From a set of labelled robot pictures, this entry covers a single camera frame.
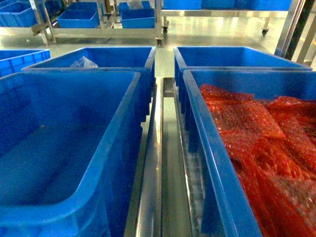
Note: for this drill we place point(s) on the blue bin rear left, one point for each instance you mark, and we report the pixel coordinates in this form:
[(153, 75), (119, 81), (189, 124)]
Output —
[(109, 59)]

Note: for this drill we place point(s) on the blue bin rear right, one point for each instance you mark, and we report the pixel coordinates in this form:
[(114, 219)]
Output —
[(226, 58)]

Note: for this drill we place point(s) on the stainless steel shelf rack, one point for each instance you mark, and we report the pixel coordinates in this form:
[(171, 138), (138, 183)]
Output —
[(167, 196)]

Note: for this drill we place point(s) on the blue empty target bin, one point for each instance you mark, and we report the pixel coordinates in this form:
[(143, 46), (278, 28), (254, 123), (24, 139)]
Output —
[(69, 145)]

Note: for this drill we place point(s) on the blue bin with red bags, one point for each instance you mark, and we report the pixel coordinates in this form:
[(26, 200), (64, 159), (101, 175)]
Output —
[(226, 209)]

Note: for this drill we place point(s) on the blue bin far left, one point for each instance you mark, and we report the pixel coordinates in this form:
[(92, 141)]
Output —
[(14, 60)]

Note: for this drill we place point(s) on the clear plastic bag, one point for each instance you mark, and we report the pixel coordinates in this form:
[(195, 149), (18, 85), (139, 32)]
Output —
[(84, 63)]

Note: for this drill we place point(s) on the red bubble wrap bags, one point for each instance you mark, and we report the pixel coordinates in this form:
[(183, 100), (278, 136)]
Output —
[(272, 147)]

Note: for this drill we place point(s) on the steel cart with bins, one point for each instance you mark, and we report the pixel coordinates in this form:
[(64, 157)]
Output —
[(21, 18)]

